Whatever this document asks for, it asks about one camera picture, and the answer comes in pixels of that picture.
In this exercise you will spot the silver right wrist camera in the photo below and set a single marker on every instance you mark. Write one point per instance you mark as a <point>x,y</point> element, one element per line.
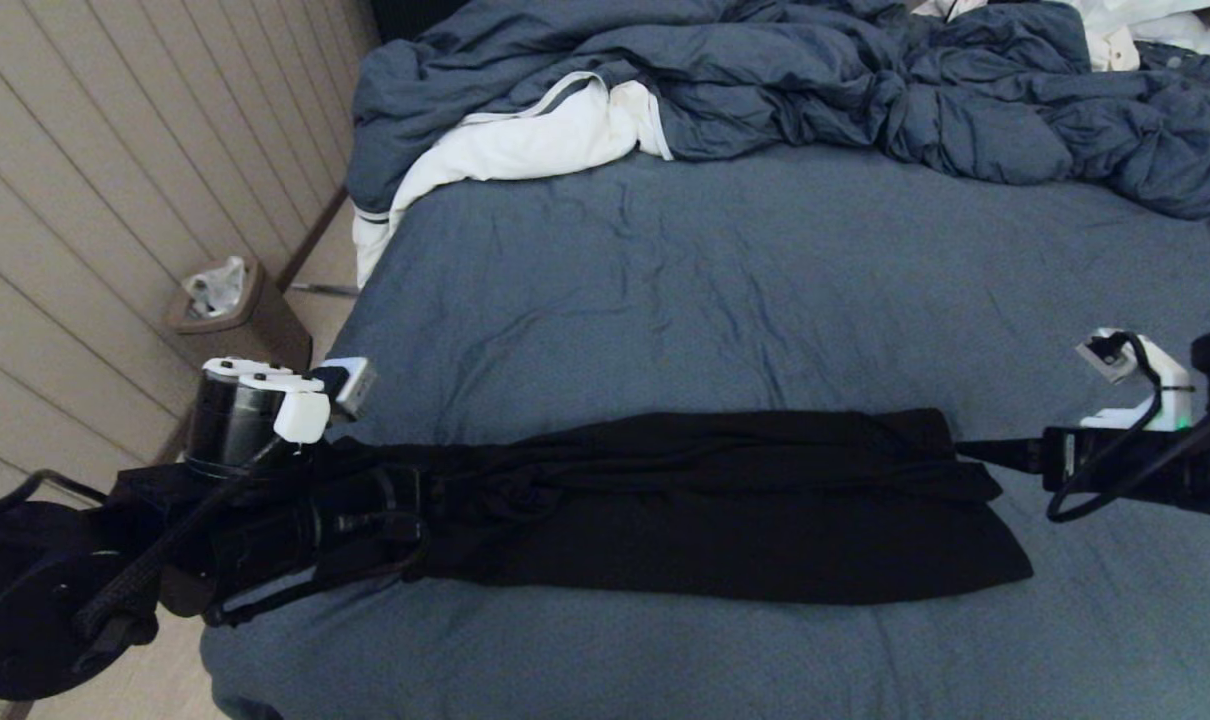
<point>1140,380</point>

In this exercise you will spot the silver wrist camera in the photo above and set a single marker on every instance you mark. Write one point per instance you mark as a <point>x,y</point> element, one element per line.
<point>350,385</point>
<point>1140,380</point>

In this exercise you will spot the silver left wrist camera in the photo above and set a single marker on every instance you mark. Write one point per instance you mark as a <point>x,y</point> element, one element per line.
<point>350,385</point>

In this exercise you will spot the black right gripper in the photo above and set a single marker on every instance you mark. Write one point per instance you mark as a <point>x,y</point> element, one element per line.
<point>1155,470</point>

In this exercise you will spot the brown trash bin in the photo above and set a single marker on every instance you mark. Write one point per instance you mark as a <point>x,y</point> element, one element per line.
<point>255,335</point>

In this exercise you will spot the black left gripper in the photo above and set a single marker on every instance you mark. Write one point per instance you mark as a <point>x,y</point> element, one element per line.
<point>315,540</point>

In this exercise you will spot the black moon print t-shirt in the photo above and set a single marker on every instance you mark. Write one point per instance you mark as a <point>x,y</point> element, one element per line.
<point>715,510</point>

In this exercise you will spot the crumpled blue duvet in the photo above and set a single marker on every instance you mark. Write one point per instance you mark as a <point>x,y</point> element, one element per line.
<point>815,80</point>

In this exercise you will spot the white garment with grey stripe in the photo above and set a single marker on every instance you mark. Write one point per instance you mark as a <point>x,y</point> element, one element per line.
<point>525,145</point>

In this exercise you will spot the white pillow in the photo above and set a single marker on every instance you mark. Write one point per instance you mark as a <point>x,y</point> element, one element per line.
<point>1165,30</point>

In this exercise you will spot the blue bed sheet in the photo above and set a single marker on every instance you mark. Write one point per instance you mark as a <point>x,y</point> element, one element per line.
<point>765,280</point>

